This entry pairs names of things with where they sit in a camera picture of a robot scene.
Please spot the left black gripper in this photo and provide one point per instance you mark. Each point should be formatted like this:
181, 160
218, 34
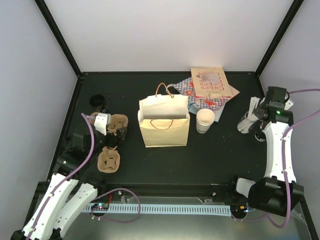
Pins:
120, 137

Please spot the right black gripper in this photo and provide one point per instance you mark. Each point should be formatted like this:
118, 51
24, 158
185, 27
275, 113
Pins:
257, 110

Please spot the pulp cup carrier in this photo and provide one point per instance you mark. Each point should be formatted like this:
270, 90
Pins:
117, 121
108, 160

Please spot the kraft paper bag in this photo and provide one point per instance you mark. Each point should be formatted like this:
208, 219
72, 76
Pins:
164, 119

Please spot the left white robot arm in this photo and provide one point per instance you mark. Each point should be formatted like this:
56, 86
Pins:
74, 184

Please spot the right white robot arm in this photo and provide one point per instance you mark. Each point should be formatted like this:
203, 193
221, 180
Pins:
278, 192

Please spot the white stirrer packets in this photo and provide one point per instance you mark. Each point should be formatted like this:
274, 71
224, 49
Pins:
253, 107

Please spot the clear stirrer holder cup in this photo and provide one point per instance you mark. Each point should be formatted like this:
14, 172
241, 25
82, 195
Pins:
246, 123

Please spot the pink cakes paper bag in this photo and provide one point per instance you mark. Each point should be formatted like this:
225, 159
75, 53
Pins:
211, 83

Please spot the small circuit board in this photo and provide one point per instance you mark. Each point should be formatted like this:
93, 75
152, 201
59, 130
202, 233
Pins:
100, 207

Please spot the light blue paper bag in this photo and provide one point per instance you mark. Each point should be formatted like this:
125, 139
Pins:
193, 110

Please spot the blue checkered paper bag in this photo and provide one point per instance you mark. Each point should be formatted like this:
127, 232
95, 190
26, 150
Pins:
186, 88

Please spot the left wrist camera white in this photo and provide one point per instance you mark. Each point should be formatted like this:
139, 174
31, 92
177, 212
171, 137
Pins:
101, 122

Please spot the light blue cable duct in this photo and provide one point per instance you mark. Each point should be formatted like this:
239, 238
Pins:
164, 209

